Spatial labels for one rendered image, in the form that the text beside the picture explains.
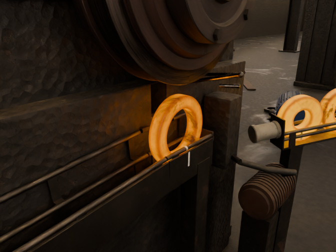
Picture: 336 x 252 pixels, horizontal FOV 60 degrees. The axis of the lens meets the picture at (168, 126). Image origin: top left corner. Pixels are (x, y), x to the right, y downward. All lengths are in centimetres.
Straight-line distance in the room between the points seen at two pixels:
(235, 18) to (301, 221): 132
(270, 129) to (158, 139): 44
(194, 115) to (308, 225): 115
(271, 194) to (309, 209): 93
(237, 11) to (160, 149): 35
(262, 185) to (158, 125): 44
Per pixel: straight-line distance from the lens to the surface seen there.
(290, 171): 103
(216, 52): 74
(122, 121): 69
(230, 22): 66
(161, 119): 67
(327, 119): 113
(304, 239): 168
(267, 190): 98
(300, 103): 103
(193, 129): 80
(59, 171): 62
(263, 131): 98
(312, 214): 186
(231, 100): 88
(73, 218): 57
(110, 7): 52
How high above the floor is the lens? 103
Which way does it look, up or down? 21 degrees down
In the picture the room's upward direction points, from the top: straight up
